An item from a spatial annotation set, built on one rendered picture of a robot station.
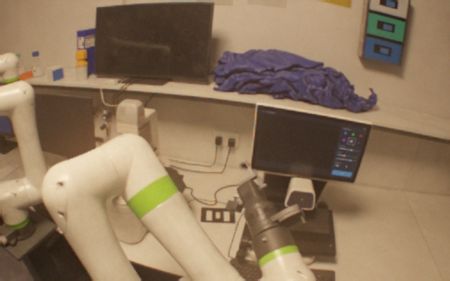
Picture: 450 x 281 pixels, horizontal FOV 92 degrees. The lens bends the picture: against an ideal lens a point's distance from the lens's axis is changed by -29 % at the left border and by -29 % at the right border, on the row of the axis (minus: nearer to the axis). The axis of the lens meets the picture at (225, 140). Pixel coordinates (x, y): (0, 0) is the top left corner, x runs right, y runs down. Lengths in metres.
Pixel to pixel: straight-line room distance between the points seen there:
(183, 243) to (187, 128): 1.21
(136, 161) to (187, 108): 1.13
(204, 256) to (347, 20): 1.41
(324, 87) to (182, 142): 0.90
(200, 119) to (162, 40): 0.52
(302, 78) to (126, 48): 0.93
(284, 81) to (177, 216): 0.91
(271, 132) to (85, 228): 0.76
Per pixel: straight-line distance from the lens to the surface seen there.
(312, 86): 1.35
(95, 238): 0.56
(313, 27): 1.64
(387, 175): 1.88
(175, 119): 1.74
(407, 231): 1.65
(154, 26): 1.54
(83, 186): 0.54
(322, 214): 1.25
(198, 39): 1.45
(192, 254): 0.60
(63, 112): 1.52
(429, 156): 1.94
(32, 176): 1.23
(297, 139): 1.08
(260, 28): 1.64
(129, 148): 0.60
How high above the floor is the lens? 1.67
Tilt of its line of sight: 26 degrees down
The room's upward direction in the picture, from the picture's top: 4 degrees clockwise
